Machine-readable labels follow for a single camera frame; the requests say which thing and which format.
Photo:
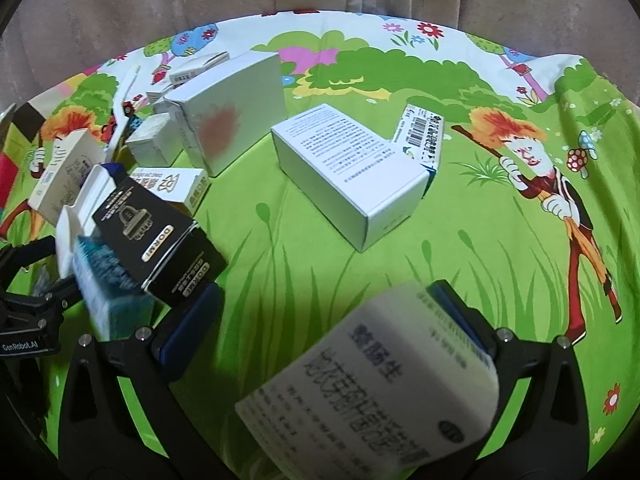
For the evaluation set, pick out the white carton box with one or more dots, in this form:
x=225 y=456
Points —
x=200 y=62

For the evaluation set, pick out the small white box black text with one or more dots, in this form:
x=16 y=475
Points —
x=182 y=78

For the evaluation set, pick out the white blue barcode medicine box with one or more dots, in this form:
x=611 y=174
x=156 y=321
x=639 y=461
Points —
x=422 y=135

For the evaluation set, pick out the black box with lock picture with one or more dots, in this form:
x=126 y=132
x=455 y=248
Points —
x=150 y=240

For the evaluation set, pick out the large white box pink blot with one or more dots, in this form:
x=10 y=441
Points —
x=225 y=110

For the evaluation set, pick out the green cartoon printed cloth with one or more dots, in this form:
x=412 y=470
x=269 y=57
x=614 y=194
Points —
x=300 y=270

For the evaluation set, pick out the white box with gold print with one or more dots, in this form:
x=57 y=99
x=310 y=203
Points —
x=170 y=182

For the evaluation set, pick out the long white box small print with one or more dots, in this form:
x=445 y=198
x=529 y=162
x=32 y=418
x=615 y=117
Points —
x=340 y=170

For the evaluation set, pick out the white box with grey print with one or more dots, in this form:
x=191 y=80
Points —
x=62 y=170

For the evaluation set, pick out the white medicine box black text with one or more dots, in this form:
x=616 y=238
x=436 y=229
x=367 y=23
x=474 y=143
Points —
x=370 y=390

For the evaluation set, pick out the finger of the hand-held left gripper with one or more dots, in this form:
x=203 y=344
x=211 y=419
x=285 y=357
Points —
x=50 y=296
x=30 y=252

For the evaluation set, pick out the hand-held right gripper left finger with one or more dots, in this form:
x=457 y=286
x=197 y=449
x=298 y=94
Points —
x=172 y=355

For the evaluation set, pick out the teal and white box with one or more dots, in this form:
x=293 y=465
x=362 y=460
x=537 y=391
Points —
x=107 y=285

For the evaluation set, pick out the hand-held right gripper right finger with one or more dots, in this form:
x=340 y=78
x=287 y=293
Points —
x=460 y=310

